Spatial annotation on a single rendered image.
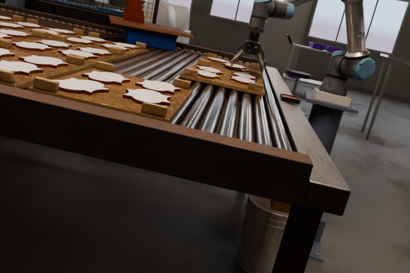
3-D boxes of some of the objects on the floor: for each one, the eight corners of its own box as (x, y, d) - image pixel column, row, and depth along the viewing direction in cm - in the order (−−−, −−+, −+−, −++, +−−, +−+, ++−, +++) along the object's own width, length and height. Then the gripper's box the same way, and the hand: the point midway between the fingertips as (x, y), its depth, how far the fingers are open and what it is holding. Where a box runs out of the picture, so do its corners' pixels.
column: (318, 229, 252) (359, 102, 229) (323, 262, 216) (371, 115, 193) (262, 212, 258) (296, 87, 235) (257, 242, 222) (296, 97, 199)
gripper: (234, 24, 170) (224, 67, 176) (278, 33, 169) (266, 77, 175) (235, 22, 178) (226, 64, 184) (277, 31, 177) (266, 73, 183)
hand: (246, 69), depth 182 cm, fingers open, 14 cm apart
